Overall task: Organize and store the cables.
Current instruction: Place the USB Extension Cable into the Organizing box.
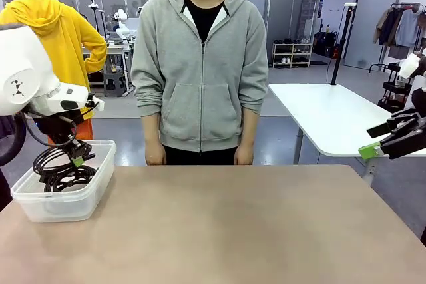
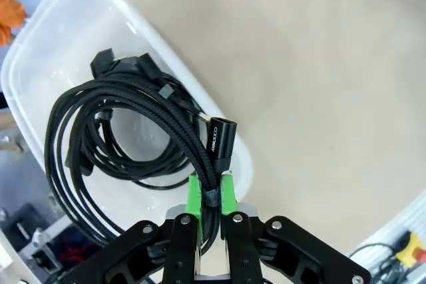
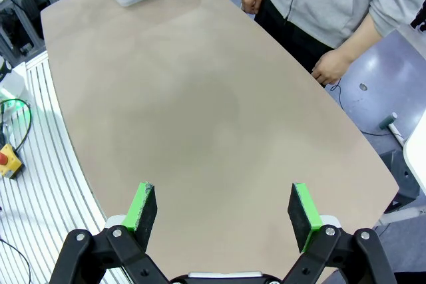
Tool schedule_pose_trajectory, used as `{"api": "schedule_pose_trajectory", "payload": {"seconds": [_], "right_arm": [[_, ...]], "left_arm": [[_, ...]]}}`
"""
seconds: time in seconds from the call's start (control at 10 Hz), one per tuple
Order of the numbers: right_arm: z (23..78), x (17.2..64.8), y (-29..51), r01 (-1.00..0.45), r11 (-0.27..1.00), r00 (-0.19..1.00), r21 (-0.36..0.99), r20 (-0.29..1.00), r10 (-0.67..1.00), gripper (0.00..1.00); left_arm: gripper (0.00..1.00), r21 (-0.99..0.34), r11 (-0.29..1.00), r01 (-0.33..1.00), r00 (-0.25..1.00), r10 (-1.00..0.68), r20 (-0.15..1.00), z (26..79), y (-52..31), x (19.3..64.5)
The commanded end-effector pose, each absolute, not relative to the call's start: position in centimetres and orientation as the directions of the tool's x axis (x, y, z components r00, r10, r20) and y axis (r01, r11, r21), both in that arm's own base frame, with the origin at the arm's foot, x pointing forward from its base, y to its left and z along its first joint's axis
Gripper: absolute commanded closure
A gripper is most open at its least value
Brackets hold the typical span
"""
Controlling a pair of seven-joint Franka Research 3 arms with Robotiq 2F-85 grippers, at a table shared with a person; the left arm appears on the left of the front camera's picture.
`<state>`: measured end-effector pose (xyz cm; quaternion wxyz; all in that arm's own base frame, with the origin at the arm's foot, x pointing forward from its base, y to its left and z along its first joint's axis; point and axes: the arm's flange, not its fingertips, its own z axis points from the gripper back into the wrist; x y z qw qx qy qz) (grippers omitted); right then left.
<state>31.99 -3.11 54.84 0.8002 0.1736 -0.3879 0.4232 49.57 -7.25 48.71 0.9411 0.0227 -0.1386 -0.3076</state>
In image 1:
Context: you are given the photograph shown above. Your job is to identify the person's right forearm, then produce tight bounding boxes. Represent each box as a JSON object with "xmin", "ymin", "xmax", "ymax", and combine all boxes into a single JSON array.
[{"xmin": 142, "ymin": 114, "xmax": 164, "ymax": 148}]

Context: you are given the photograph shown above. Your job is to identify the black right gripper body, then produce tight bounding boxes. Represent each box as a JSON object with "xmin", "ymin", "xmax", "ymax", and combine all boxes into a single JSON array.
[{"xmin": 387, "ymin": 116, "xmax": 426, "ymax": 160}]

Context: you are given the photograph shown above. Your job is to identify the background workbench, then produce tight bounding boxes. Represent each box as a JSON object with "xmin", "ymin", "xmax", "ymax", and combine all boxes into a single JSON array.
[{"xmin": 81, "ymin": 43, "xmax": 136, "ymax": 96}]

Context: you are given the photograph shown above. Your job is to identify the black bags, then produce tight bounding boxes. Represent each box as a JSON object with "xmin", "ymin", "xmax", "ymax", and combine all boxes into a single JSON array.
[{"xmin": 314, "ymin": 31, "xmax": 341, "ymax": 59}]

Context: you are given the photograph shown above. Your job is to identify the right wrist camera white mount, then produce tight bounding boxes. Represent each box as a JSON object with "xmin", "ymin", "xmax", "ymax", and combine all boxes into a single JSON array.
[{"xmin": 400, "ymin": 51, "xmax": 426, "ymax": 79}]

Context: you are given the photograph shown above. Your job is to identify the thick black left arm hose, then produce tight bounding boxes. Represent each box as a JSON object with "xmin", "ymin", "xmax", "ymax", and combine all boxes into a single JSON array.
[{"xmin": 0, "ymin": 110, "xmax": 27, "ymax": 212}]

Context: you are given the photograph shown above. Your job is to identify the person in gray hoodie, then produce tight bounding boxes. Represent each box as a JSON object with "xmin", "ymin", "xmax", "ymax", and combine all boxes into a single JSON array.
[{"xmin": 130, "ymin": 0, "xmax": 270, "ymax": 166}]

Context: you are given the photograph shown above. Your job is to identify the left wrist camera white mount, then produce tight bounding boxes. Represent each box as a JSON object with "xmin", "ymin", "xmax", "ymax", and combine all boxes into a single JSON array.
[{"xmin": 83, "ymin": 94, "xmax": 106, "ymax": 114}]

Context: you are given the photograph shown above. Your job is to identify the thin black left camera cable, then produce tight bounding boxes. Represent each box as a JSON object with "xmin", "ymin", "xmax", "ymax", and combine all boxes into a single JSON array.
[{"xmin": 23, "ymin": 117, "xmax": 78, "ymax": 148}]

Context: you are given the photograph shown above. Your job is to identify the person's left forearm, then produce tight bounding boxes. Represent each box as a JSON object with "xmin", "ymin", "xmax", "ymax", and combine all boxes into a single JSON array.
[{"xmin": 240, "ymin": 109, "xmax": 260, "ymax": 148}]

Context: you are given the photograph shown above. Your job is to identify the clear plastic storage box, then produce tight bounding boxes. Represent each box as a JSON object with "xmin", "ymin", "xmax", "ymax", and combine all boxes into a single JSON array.
[{"xmin": 10, "ymin": 140, "xmax": 117, "ymax": 224}]

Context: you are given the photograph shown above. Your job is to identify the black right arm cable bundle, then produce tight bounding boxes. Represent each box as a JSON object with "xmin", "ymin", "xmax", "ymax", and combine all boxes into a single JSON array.
[{"xmin": 411, "ymin": 87, "xmax": 426, "ymax": 117}]

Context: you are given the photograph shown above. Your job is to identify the person's left hand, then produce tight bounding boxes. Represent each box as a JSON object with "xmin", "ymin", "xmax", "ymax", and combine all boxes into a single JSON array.
[{"xmin": 234, "ymin": 146, "xmax": 256, "ymax": 166}]

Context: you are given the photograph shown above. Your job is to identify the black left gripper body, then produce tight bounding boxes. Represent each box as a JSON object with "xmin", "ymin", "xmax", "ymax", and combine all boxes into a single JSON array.
[{"xmin": 33, "ymin": 112, "xmax": 93, "ymax": 159}]

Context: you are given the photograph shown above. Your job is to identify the black tripod pole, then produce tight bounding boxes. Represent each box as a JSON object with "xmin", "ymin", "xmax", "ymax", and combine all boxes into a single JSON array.
[{"xmin": 327, "ymin": 2, "xmax": 357, "ymax": 86}]

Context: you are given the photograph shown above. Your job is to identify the person's right hand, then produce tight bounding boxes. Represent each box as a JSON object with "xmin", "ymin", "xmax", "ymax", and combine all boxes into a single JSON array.
[{"xmin": 145, "ymin": 144, "xmax": 167, "ymax": 166}]

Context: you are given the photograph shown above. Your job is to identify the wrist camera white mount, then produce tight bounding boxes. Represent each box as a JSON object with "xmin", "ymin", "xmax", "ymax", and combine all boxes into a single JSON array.
[
  {"xmin": 400, "ymin": 51, "xmax": 426, "ymax": 79},
  {"xmin": 83, "ymin": 94, "xmax": 106, "ymax": 114}
]

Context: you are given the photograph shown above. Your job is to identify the black USB cable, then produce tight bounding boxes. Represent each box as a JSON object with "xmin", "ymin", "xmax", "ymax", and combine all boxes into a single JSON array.
[{"xmin": 32, "ymin": 146, "xmax": 98, "ymax": 178}]

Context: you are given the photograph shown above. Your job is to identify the black trolley cart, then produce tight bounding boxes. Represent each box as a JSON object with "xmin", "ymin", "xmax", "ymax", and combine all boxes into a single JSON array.
[{"xmin": 378, "ymin": 61, "xmax": 419, "ymax": 114}]

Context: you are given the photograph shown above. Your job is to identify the white shoe rack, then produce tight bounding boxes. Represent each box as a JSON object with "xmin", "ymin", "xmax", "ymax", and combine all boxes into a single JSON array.
[{"xmin": 271, "ymin": 42, "xmax": 314, "ymax": 69}]

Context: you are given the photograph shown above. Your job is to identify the black clothes rack with coats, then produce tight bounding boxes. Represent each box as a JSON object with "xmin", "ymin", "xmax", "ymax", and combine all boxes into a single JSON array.
[{"xmin": 368, "ymin": 2, "xmax": 426, "ymax": 74}]

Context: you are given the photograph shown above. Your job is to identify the gray plastic step stool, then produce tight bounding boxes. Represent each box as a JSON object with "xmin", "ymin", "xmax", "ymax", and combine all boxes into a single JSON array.
[{"xmin": 103, "ymin": 72, "xmax": 126, "ymax": 98}]

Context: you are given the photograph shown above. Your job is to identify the yellow hoodie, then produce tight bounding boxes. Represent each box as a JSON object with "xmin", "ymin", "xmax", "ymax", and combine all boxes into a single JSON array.
[{"xmin": 0, "ymin": 0, "xmax": 108, "ymax": 120}]

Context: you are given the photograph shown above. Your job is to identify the background camera stand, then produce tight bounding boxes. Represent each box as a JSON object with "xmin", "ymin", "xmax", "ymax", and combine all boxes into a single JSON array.
[{"xmin": 87, "ymin": 0, "xmax": 101, "ymax": 34}]

